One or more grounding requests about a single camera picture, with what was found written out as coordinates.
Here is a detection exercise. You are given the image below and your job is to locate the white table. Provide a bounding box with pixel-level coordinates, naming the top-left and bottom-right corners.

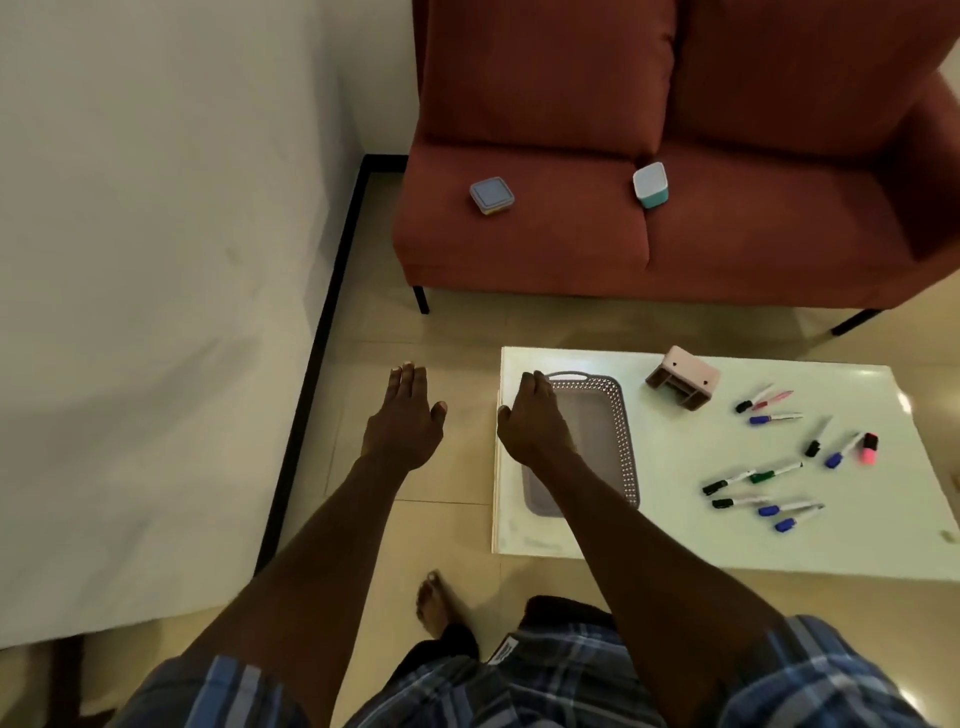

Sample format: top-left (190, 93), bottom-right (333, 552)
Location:
top-left (491, 345), bottom-right (960, 584)

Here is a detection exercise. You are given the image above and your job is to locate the person's right forearm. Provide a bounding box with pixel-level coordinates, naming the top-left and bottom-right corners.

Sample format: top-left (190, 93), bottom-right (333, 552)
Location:
top-left (524, 449), bottom-right (789, 728)

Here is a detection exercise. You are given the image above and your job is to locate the person's left hand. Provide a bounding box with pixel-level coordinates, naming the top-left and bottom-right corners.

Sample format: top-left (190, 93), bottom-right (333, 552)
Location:
top-left (359, 362), bottom-right (449, 474)

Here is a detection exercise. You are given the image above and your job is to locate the person's left leg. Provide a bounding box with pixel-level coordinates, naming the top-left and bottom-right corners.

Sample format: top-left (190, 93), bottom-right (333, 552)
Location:
top-left (389, 622), bottom-right (481, 680)

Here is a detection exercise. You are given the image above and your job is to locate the red fabric sofa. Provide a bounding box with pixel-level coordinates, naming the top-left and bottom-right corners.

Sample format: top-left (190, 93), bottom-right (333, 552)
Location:
top-left (391, 0), bottom-right (960, 337)

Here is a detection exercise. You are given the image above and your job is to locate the pink plastic desk organizer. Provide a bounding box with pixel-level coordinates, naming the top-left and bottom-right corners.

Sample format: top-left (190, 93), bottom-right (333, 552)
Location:
top-left (644, 344), bottom-right (721, 412)

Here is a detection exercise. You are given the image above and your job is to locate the person's right hand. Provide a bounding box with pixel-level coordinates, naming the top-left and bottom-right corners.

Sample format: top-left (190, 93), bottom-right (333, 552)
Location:
top-left (496, 370), bottom-right (579, 470)

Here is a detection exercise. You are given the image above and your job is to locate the grey perforated plastic basket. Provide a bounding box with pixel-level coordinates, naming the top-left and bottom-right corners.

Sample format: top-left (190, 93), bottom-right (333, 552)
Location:
top-left (521, 370), bottom-right (641, 519)

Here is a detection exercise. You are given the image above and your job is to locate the person's left foot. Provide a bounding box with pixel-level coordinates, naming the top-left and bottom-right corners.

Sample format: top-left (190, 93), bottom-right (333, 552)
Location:
top-left (416, 569), bottom-right (470, 641)

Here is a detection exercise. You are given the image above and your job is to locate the black skirting board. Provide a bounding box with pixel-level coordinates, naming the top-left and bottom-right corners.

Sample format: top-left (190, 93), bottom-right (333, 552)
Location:
top-left (253, 153), bottom-right (410, 575)

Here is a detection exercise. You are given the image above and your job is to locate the white lid teal container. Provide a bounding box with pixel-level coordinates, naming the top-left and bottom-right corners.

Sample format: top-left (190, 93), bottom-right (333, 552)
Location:
top-left (631, 161), bottom-right (670, 211)

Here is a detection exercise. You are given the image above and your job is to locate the person's left forearm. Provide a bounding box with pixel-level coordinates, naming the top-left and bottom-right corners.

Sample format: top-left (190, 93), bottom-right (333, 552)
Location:
top-left (179, 453), bottom-right (412, 728)

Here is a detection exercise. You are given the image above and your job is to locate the blue plaid shirt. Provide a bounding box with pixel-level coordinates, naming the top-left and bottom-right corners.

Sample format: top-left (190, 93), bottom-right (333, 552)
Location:
top-left (104, 596), bottom-right (935, 728)

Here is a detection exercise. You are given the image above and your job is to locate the grey lid square container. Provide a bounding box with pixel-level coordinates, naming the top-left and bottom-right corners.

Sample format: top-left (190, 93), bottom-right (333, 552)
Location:
top-left (469, 176), bottom-right (517, 217)

